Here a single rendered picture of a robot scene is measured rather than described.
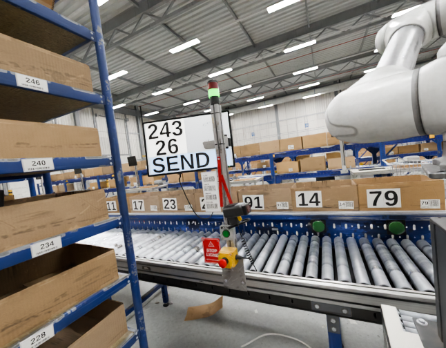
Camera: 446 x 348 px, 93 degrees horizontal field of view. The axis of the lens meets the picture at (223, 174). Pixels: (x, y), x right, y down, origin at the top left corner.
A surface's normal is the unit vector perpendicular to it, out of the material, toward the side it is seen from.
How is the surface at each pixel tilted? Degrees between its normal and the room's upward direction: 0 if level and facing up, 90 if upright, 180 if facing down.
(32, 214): 91
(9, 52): 91
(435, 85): 81
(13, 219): 91
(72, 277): 90
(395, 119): 115
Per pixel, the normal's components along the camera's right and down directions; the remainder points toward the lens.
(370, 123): -0.68, 0.50
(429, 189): -0.41, 0.11
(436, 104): -0.80, 0.25
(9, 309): 0.87, -0.07
